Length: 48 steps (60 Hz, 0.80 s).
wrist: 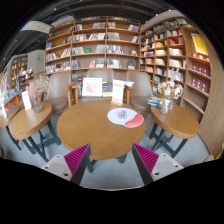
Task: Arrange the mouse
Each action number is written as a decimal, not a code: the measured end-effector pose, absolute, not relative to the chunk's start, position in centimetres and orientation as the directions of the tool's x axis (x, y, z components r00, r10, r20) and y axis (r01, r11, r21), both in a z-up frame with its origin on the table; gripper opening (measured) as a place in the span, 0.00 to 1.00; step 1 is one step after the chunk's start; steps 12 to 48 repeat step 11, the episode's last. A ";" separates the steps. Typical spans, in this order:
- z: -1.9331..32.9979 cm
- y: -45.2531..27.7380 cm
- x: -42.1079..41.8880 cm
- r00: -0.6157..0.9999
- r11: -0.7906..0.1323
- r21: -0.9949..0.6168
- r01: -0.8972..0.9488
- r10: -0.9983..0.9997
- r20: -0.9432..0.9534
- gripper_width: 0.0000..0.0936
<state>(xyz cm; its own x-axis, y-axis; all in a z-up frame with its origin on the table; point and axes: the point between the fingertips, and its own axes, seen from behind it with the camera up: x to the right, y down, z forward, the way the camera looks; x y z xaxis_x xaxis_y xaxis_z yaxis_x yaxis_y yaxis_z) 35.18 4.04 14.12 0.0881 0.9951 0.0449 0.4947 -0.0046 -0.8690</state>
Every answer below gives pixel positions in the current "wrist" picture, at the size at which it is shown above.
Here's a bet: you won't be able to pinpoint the round wooden side table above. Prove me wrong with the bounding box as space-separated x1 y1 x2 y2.
0 103 22 151
148 104 201 159
8 101 63 163

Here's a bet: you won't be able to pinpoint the beige upholstered armchair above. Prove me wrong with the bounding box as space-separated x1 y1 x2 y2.
128 70 158 114
44 71 73 114
64 68 134 106

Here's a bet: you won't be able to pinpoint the low book display stand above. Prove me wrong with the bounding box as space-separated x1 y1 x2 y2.
0 71 26 116

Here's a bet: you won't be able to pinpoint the colourful book stack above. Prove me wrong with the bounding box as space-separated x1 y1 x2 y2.
146 95 163 108

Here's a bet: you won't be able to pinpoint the curved wooden bookshelf unit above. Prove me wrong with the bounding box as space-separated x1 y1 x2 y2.
139 18 214 123

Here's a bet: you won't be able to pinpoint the transparent computer mouse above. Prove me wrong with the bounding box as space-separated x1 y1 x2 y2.
116 109 128 120

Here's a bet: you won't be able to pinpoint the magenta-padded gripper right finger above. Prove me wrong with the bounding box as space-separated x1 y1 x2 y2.
131 143 184 186

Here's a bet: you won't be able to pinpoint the small white table sign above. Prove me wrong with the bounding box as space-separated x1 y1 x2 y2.
21 90 33 112

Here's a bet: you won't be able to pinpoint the glass vase pink dried flowers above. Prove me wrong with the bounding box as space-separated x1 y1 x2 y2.
25 74 50 114

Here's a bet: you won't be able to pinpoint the wide wooden bookshelf unit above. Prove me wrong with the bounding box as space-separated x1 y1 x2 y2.
44 16 142 75

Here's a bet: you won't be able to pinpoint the glass vase white dried flowers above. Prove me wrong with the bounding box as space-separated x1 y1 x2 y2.
157 68 184 116

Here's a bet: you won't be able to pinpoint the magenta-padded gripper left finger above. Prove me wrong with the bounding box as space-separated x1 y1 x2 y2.
41 143 92 186

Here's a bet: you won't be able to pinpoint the white mouse pad red rest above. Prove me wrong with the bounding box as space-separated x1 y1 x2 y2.
106 107 145 129

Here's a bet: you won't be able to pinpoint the white framed picture board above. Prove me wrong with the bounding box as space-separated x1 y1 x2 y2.
81 77 104 98

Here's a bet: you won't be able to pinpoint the small distant bookshelf unit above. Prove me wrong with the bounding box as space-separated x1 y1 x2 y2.
9 54 36 89

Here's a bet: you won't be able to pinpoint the dark cover book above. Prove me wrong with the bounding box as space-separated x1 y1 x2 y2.
101 81 114 98

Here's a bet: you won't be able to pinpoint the white red standing sign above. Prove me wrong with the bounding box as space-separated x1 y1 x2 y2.
111 79 126 107

